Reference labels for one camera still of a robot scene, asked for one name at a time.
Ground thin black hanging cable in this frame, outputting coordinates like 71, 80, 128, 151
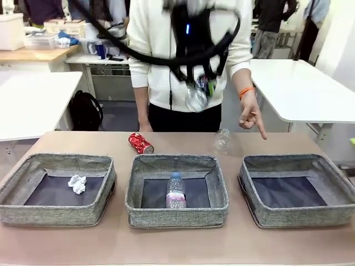
168, 70, 174, 108

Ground white paper ball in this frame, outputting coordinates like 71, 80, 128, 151
68, 173, 88, 195

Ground bystander in dark jacket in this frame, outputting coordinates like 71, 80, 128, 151
252, 0, 299, 59

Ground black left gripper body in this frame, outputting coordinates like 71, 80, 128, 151
170, 5, 231, 70

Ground bystander in light blue shirt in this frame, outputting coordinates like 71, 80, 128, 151
299, 0, 331, 61

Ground clear bottle with pink label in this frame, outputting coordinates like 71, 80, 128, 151
165, 171, 187, 208

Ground crushed black Pepsi can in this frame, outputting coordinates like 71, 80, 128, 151
185, 74, 212, 113

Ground person's right forearm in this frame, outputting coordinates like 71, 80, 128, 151
134, 87, 152, 127

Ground clear crushed plastic bottle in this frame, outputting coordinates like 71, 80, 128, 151
212, 128, 231, 155

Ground crushed red cola can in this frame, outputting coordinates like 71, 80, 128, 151
128, 132, 155, 154

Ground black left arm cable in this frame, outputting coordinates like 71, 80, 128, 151
71, 0, 241, 78

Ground white table with metal legs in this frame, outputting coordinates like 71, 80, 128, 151
64, 53, 131, 98

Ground person's left forearm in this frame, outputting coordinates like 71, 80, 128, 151
231, 66, 255, 92

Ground orange wristband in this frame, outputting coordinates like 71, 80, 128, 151
239, 87, 255, 101

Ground person's black trousers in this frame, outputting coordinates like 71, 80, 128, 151
148, 101, 222, 132

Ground blue cloth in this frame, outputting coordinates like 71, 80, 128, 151
57, 30, 82, 45

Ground large white storage box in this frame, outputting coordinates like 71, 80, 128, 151
0, 13, 25, 52

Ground white box with wooden rim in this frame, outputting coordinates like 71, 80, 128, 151
44, 19, 85, 37

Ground wooden top table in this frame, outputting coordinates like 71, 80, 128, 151
0, 43, 81, 73

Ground grey fabric basket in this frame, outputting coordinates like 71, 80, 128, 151
0, 152, 117, 226
238, 154, 355, 229
124, 154, 230, 229

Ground white plastic mesh basket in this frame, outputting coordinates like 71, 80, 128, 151
23, 33, 56, 50

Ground white cylinder roll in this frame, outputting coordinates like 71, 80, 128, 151
83, 23, 98, 39

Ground dark blue bottle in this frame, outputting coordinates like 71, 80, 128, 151
94, 40, 107, 60

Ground person's left hand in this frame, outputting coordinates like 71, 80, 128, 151
239, 93, 268, 140

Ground black backpack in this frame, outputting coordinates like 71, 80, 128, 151
68, 90, 104, 131

